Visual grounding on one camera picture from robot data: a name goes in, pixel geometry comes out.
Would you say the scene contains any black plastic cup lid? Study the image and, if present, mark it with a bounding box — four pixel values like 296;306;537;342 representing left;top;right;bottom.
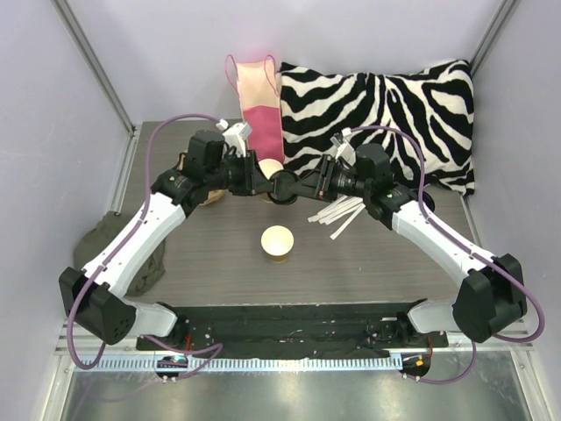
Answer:
266;169;299;205

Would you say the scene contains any single brown paper cup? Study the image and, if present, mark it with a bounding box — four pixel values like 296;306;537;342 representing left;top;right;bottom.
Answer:
260;225;295;262

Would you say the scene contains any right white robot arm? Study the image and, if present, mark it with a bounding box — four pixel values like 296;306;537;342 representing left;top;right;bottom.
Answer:
288;145;527;346

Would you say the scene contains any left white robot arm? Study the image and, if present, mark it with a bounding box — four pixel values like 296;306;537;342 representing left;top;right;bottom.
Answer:
59;123;273;350

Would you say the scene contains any stack of paper cups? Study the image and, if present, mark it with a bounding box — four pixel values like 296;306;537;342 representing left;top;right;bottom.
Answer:
259;159;284;180

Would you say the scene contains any white wrapped straw long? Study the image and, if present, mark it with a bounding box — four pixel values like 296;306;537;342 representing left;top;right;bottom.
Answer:
330;203;366;240

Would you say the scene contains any brown pulp cup carrier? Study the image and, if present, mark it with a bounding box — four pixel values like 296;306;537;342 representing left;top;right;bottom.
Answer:
176;151;226;206

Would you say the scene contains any pink paper gift bag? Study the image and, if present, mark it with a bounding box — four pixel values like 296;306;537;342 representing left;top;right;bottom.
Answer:
224;54;285;164

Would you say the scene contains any stack of black lids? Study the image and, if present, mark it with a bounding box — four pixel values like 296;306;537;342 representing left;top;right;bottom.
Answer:
418;191;436;215

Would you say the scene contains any zebra print pillow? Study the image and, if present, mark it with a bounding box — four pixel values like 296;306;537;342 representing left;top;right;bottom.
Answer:
277;60;475;196

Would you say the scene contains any olive green cloth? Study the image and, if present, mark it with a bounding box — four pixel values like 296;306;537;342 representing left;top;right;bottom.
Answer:
73;211;166;297

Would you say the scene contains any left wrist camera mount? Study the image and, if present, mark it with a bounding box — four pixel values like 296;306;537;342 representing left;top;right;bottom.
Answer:
216;119;252;156

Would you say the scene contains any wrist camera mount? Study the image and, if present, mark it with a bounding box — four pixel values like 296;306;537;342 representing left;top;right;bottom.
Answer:
330;128;356;168
216;119;252;156

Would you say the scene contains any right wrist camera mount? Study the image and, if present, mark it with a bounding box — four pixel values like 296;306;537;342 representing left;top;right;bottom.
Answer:
330;128;356;168

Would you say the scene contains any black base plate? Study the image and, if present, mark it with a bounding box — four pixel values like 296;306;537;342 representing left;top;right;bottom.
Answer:
163;303;449;360

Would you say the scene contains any aluminium rail frame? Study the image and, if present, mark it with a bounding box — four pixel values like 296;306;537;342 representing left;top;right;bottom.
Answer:
442;322;536;352

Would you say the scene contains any white slotted cable duct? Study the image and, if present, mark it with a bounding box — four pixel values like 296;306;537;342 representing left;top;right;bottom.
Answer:
91;353;402;373

